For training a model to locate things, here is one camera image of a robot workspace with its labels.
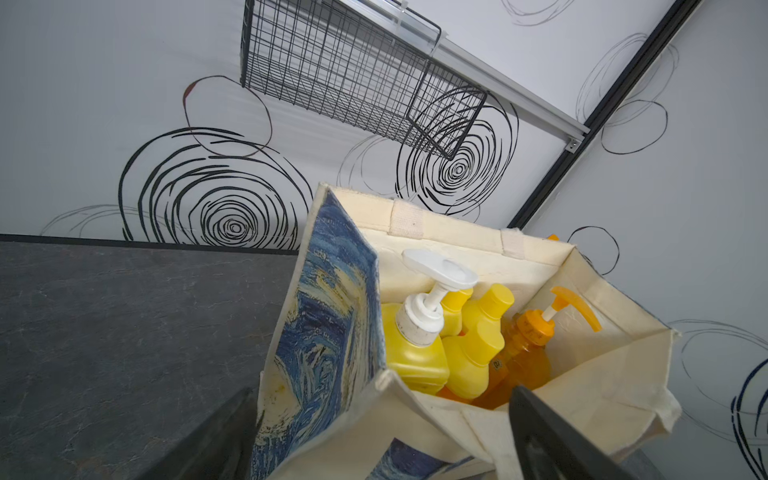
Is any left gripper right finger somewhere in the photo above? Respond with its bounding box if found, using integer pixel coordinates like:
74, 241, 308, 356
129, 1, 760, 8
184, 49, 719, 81
508, 386, 632, 480

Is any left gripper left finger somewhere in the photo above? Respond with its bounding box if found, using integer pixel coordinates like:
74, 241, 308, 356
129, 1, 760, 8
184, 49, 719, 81
138, 388, 260, 479

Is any tall orange dish soap bottle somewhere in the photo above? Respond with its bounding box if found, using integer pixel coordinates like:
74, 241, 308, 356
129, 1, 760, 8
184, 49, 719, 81
472, 286, 602, 410

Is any yellow pump dish soap bottle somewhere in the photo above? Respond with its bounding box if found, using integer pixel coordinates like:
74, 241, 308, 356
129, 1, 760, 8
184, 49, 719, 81
381, 249, 478, 395

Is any black wire wall basket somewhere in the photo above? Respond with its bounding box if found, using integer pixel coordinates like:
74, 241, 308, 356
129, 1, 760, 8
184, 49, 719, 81
240, 1, 488, 158

